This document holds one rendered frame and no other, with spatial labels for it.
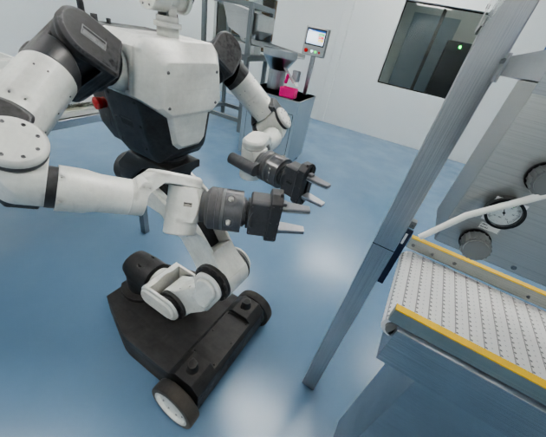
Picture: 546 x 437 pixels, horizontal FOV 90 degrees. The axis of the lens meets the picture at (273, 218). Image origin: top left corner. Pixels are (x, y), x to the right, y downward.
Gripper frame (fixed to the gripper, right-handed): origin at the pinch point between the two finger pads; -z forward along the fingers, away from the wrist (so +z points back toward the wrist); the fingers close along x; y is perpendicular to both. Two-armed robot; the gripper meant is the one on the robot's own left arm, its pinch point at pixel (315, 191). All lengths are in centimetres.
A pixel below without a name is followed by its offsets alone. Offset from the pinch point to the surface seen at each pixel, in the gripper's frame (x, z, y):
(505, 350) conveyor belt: 8.1, -48.4, 5.9
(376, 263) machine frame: 17.8, -20.5, -10.6
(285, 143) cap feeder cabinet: 67, 129, -182
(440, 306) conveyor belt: 8.2, -36.5, 4.4
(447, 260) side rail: 6.5, -34.4, -11.2
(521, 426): 15, -55, 13
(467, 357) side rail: 6.5, -42.0, 15.1
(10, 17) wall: 17, 486, -63
